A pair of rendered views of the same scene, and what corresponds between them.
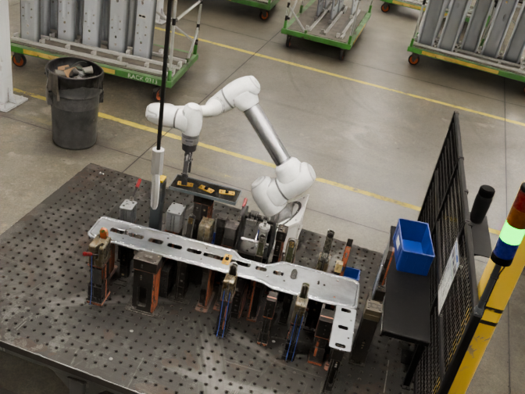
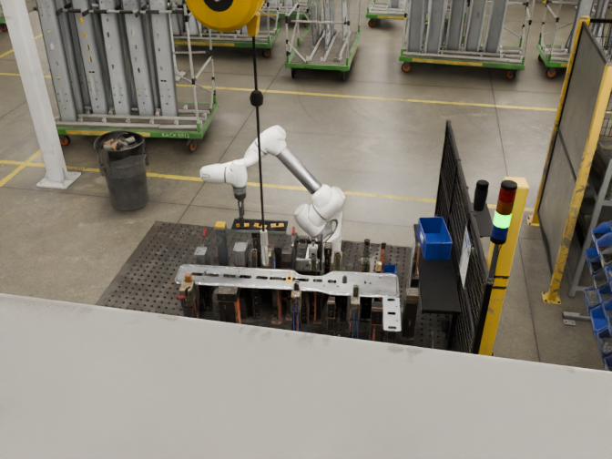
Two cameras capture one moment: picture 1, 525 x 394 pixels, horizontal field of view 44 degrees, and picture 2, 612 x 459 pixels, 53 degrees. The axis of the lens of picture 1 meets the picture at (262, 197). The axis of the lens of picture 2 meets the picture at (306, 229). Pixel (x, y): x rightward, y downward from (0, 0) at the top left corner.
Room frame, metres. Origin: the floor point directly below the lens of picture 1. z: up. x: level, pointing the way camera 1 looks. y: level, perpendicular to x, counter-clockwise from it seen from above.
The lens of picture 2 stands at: (-0.40, 0.09, 3.34)
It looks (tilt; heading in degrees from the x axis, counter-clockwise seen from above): 34 degrees down; 359
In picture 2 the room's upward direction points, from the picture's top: straight up
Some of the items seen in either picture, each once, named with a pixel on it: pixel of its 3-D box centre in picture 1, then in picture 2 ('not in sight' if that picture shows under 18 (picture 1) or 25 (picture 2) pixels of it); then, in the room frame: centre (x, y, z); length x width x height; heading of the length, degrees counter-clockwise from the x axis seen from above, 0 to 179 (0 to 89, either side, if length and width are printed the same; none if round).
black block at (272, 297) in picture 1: (268, 319); (331, 319); (2.37, -0.13, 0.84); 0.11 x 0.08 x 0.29; 173
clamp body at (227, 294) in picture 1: (226, 304); (296, 313); (2.39, 0.08, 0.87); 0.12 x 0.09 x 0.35; 173
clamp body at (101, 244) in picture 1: (99, 270); (190, 308); (2.46, 0.72, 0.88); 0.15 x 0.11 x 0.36; 173
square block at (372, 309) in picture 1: (365, 334); (410, 314); (2.36, -0.60, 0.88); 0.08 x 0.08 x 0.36; 83
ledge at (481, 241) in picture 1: (476, 225); (479, 213); (2.55, -0.98, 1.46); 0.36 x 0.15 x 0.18; 173
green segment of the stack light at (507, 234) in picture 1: (512, 231); (502, 218); (1.82, -0.82, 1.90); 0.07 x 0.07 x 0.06
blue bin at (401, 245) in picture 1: (412, 246); (433, 238); (2.85, -0.82, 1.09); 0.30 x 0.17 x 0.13; 179
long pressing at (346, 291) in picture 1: (223, 259); (286, 280); (2.57, 0.14, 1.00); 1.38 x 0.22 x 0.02; 83
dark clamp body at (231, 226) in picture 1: (228, 253); (288, 273); (2.78, 0.13, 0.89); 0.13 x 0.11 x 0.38; 173
